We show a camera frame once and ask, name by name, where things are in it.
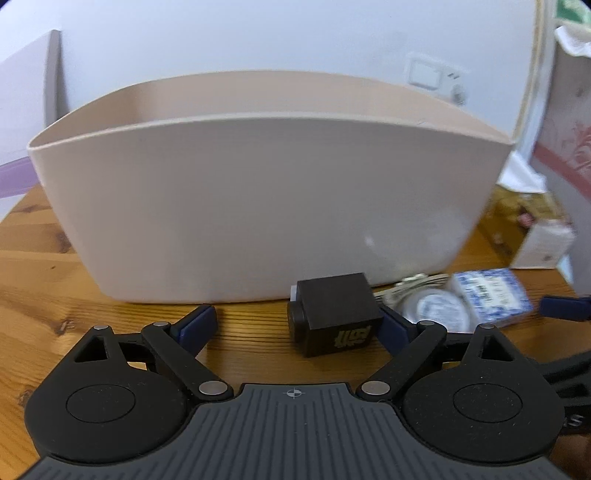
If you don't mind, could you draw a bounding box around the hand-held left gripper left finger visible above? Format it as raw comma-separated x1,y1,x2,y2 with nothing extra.
69,305,234,402

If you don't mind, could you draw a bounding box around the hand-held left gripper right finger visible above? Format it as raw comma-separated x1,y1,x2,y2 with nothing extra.
361,305,536,402

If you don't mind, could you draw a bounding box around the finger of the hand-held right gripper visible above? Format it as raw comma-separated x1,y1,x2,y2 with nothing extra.
540,295,591,321

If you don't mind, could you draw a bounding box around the small black box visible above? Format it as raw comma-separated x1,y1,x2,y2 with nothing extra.
287,273,384,358

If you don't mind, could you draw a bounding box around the blue white patterned box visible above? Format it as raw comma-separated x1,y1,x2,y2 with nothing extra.
450,268,536,329

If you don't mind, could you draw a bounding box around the beige plastic storage bin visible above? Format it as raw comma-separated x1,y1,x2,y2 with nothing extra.
26,69,515,305

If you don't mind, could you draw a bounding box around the metal hair clip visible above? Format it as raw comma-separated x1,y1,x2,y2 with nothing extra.
376,273,451,302

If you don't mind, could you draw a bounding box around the gold tissue box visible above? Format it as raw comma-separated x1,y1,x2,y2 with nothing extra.
478,189,578,271

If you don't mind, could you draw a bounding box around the white tissue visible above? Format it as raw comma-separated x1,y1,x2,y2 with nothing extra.
496,154,548,192

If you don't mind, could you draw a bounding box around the floral patterned door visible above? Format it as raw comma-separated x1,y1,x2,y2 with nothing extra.
531,41,591,287

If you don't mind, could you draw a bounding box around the purple white board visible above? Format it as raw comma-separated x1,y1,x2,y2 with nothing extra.
0,30,63,199

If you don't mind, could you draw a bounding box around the green hanging tissue box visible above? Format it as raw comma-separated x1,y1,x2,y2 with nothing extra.
554,0,591,58

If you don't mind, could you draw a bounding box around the white door frame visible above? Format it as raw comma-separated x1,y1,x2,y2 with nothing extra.
510,0,557,144

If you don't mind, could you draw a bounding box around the white wall socket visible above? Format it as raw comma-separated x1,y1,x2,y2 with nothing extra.
442,67,469,106

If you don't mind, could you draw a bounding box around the white wall switch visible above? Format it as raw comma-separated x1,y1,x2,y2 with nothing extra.
406,58,446,90

